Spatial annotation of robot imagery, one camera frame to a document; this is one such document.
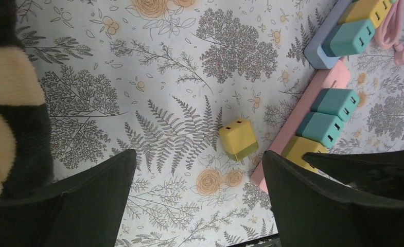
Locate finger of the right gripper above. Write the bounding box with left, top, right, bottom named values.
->
left=302, top=150, right=404, bottom=200

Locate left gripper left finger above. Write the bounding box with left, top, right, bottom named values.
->
left=0, top=149, right=136, bottom=246

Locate blue power strip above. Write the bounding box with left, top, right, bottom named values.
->
left=303, top=0, right=356, bottom=70

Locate floral table mat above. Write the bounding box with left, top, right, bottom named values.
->
left=15, top=0, right=404, bottom=247

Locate yellow plug cube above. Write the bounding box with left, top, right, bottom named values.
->
left=219, top=118, right=259, bottom=161
left=338, top=0, right=392, bottom=29
left=281, top=136, right=327, bottom=173

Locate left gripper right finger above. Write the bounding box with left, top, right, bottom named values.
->
left=262, top=150, right=404, bottom=246

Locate teal plug cube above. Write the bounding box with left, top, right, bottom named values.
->
left=310, top=88, right=360, bottom=122
left=296, top=112, right=344, bottom=148
left=322, top=19, right=375, bottom=57

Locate black floral blanket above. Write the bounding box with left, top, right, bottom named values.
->
left=0, top=1, right=54, bottom=200

